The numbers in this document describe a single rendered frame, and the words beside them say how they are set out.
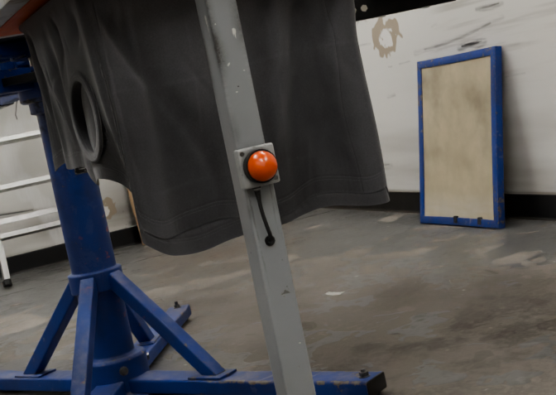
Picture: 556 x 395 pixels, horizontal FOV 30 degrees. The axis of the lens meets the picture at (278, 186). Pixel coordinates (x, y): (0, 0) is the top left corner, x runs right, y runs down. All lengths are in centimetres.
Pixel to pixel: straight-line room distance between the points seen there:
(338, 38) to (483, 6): 283
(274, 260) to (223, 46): 27
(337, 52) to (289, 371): 57
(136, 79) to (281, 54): 24
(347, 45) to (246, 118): 43
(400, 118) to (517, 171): 92
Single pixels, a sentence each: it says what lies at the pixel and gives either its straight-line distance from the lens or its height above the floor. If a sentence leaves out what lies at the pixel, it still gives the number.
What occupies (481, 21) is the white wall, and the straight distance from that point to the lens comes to 451.
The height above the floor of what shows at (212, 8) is 85.
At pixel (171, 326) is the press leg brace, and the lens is 277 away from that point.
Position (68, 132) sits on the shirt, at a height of 74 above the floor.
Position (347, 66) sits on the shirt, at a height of 75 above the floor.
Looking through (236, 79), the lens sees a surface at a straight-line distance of 129.
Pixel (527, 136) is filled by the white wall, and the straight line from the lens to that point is 438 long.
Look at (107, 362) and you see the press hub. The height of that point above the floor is 11.
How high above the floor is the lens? 74
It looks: 5 degrees down
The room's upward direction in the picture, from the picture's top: 11 degrees counter-clockwise
